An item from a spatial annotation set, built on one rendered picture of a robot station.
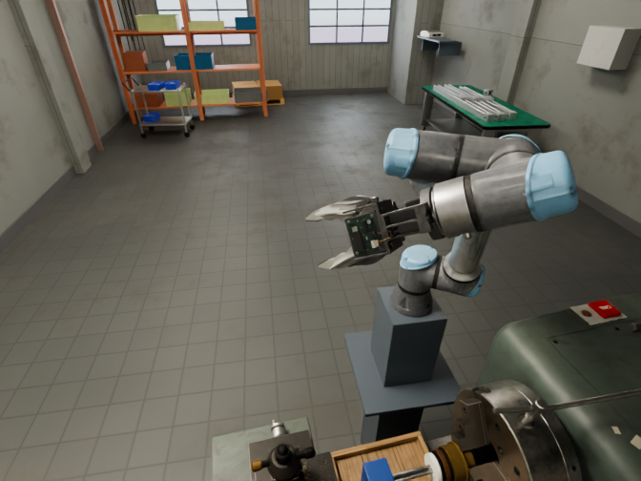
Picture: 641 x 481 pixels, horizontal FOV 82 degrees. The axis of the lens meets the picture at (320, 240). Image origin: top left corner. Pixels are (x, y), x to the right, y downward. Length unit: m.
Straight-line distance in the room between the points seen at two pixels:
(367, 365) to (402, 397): 0.19
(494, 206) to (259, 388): 2.20
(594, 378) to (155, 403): 2.22
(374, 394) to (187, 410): 1.31
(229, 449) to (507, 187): 1.08
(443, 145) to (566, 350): 0.80
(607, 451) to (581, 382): 0.16
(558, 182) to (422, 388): 1.26
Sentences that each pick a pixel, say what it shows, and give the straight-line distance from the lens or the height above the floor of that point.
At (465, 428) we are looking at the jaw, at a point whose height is 1.16.
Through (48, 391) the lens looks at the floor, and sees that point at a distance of 3.00.
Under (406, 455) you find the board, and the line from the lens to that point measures 1.33.
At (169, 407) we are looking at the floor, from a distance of 2.59.
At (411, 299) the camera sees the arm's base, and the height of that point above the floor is 1.17.
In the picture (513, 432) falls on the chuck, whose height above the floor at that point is 1.23.
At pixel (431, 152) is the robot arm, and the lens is 0.57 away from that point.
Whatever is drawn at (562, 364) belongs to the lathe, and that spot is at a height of 1.25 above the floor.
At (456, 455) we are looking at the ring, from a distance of 1.09.
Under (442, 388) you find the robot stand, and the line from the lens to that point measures 1.66.
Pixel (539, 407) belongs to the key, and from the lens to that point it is 0.99.
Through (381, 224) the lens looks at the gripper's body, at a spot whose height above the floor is 1.80.
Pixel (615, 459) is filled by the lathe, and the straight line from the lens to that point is 1.10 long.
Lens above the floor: 2.06
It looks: 34 degrees down
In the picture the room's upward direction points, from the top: straight up
